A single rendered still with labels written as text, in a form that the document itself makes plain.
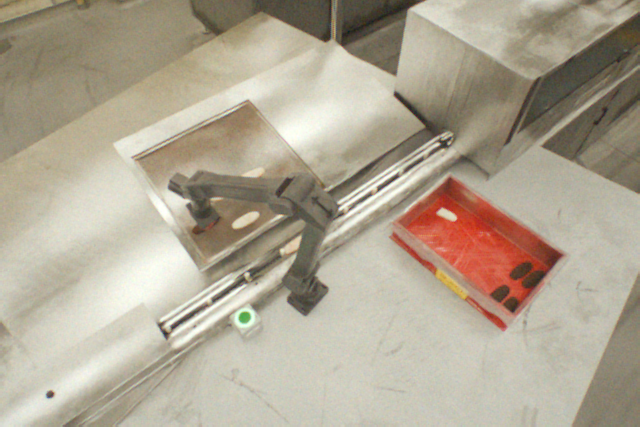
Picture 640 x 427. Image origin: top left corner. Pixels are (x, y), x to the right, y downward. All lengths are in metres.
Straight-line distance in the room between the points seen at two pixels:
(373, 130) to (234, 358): 0.99
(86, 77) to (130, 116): 1.83
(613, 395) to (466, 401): 1.25
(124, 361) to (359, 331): 0.67
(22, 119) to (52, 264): 2.14
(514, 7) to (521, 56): 0.30
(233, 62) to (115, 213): 0.97
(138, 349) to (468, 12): 1.53
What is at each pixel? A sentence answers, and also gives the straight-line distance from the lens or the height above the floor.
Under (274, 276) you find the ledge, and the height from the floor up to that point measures 0.86.
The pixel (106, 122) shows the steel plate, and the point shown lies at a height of 0.82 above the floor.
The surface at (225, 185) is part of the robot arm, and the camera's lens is 1.19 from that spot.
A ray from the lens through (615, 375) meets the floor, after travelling 2.65.
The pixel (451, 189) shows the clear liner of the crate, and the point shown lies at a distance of 1.73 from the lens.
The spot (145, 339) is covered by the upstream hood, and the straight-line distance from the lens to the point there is 1.41.
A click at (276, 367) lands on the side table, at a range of 1.41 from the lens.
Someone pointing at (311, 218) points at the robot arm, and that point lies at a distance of 1.02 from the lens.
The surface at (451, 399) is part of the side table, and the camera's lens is 1.43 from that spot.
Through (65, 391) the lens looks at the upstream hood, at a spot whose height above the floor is 0.92.
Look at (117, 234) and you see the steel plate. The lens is 1.74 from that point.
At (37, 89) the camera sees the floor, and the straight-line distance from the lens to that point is 4.01.
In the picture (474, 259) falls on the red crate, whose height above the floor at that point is 0.82.
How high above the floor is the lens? 2.17
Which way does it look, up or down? 51 degrees down
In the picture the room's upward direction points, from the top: straight up
